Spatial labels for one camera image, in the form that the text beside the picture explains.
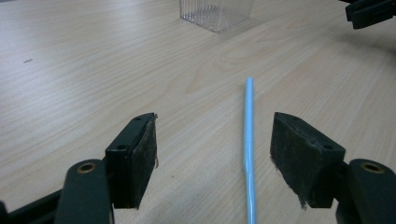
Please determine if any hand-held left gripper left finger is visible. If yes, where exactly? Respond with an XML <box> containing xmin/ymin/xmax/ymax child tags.
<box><xmin>105</xmin><ymin>112</ymin><xmax>159</xmax><ymax>210</ymax></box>

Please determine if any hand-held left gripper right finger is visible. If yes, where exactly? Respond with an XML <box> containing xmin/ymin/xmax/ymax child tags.
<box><xmin>269</xmin><ymin>111</ymin><xmax>347</xmax><ymax>210</ymax></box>

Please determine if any light blue straw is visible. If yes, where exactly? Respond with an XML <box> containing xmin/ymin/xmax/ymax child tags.
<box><xmin>243</xmin><ymin>77</ymin><xmax>258</xmax><ymax>224</ymax></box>

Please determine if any clear plastic ribbed container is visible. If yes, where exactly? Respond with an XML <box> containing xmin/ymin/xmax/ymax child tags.
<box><xmin>178</xmin><ymin>0</ymin><xmax>255</xmax><ymax>34</ymax></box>

